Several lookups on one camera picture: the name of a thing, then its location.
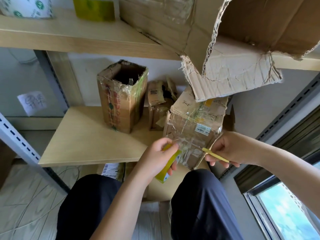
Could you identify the person's left hand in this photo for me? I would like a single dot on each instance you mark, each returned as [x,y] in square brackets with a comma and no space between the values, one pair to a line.
[152,159]

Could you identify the person's right hand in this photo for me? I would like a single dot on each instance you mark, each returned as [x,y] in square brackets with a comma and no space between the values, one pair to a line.
[237,147]

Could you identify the person's right thumb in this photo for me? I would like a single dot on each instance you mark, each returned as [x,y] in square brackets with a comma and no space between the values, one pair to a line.
[218,146]

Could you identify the person's left thumb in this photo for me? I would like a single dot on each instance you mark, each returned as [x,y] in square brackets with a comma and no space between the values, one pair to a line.
[168,144]

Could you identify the thin yellow stick tool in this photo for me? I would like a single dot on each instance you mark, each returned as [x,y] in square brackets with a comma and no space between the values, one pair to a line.
[220,158]

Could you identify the yellow tape roll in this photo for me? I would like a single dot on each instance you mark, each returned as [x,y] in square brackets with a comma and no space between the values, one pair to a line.
[163,176]

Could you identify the person's right forearm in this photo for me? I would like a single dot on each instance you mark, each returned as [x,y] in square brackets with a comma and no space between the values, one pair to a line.
[292,172]

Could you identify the person's left forearm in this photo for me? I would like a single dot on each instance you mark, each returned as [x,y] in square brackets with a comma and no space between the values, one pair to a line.
[122,209]

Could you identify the taped cardboard box with labels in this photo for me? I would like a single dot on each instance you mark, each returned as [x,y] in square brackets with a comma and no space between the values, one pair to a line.
[192,122]

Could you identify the small crumpled cardboard box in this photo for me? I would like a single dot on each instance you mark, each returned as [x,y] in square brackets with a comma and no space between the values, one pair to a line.
[157,109]

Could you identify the plain flat cardboard box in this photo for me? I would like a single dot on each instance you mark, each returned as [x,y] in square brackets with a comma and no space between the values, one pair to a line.
[165,191]

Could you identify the tall open cardboard box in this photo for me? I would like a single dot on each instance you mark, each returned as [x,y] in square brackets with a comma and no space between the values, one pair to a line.
[122,107]

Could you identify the cardboard box with white label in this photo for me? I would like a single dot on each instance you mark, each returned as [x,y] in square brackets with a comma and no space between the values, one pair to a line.
[111,170]

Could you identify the person's right leg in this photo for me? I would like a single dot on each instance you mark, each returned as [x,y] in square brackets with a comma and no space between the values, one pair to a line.
[202,207]

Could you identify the person's leg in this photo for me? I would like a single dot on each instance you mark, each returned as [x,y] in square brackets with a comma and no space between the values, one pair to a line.
[87,207]
[202,207]

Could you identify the short wooden shelf board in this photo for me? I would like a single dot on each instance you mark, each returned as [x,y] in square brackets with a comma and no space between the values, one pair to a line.
[95,137]

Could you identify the grey slotted metal shelf upright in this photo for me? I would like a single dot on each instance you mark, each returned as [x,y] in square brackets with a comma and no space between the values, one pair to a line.
[20,144]
[287,109]
[51,77]

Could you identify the large torn cardboard box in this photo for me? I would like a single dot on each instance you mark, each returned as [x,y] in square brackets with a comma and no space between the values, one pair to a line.
[225,47]

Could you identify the person's left leg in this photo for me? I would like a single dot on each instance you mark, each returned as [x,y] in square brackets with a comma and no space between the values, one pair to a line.
[87,207]

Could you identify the beige wooden panel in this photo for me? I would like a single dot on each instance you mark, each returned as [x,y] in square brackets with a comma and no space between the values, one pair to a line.
[66,79]

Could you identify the white handwritten paper note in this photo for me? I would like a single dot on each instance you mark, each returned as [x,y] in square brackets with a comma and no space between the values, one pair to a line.
[32,103]

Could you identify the long wooden shelf board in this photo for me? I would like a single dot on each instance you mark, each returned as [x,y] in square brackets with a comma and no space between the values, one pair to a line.
[75,34]

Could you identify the yellow-green tape roll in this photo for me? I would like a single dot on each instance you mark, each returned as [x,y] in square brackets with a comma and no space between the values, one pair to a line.
[93,8]

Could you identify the white tape roll green print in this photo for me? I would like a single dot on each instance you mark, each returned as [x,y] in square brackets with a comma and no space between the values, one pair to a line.
[25,6]

